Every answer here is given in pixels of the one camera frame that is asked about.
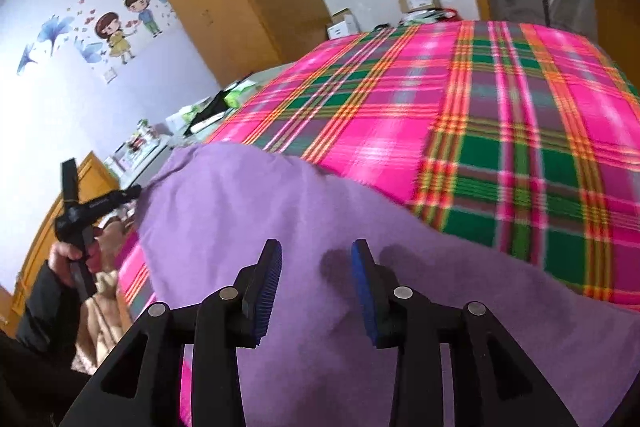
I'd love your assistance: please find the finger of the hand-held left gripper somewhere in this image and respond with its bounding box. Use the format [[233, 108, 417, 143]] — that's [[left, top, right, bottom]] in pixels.
[[106, 185, 143, 211]]

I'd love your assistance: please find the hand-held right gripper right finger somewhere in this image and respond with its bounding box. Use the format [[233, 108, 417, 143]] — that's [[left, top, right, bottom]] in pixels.
[[350, 238, 578, 427]]

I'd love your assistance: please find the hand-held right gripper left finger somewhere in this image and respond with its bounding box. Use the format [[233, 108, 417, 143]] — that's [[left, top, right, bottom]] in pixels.
[[60, 238, 283, 427]]

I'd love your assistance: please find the purple sweater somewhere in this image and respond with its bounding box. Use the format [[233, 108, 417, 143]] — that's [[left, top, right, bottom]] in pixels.
[[135, 142, 640, 427]]

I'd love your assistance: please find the person's left forearm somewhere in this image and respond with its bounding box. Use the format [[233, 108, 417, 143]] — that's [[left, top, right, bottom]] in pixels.
[[0, 259, 101, 427]]

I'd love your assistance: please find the person's left hand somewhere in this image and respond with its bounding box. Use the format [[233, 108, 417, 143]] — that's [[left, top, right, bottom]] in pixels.
[[52, 239, 103, 286]]

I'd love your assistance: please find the wooden cabinet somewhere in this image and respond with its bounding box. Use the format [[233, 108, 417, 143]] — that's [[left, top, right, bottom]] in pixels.
[[10, 151, 121, 323]]

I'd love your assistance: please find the white cabinet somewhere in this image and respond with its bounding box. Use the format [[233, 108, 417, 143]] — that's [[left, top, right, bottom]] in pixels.
[[107, 134, 173, 188]]

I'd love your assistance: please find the green tissue pack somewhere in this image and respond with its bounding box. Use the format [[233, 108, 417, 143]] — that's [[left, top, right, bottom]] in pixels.
[[165, 104, 206, 130], [225, 82, 256, 108]]

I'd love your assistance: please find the beige fleece cloth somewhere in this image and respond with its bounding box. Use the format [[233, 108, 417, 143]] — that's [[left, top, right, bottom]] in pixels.
[[72, 214, 133, 375]]

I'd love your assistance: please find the white tube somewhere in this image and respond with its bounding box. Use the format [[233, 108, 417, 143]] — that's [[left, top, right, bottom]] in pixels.
[[190, 114, 226, 132]]

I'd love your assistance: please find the black cloth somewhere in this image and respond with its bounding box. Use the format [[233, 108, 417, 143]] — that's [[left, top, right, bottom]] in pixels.
[[182, 89, 228, 135]]

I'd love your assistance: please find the folding table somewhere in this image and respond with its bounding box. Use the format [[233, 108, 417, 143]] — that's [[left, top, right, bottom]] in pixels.
[[150, 72, 281, 142]]

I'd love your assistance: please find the pink plaid blanket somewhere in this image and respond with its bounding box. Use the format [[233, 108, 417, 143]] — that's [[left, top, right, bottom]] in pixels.
[[115, 19, 640, 427]]

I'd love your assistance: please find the white cardboard box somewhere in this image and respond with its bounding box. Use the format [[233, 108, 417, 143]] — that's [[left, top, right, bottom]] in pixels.
[[327, 9, 361, 40]]

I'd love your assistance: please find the wooden door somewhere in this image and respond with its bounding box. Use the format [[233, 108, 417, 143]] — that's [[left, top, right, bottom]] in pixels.
[[575, 0, 640, 98]]

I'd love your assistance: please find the cartoon couple wall sticker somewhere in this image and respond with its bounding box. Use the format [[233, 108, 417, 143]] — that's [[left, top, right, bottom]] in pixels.
[[15, 0, 178, 78]]

